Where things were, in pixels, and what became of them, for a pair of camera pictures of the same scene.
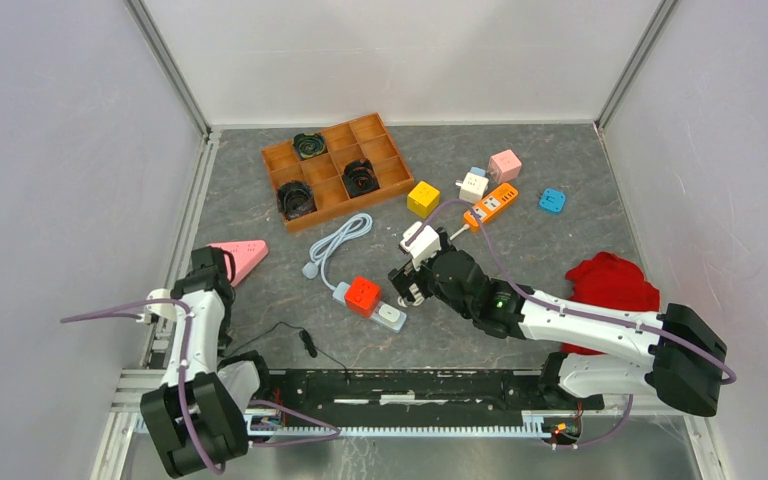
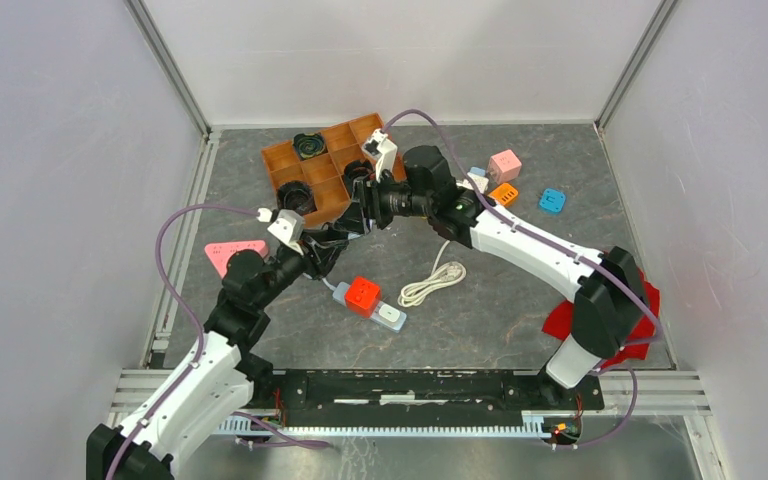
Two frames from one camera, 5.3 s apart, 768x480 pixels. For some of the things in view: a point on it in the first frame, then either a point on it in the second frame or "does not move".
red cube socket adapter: (362, 297) does not move
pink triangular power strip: (246, 254) does not move
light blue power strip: (383, 313) does not move
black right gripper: (408, 275) → (352, 219)
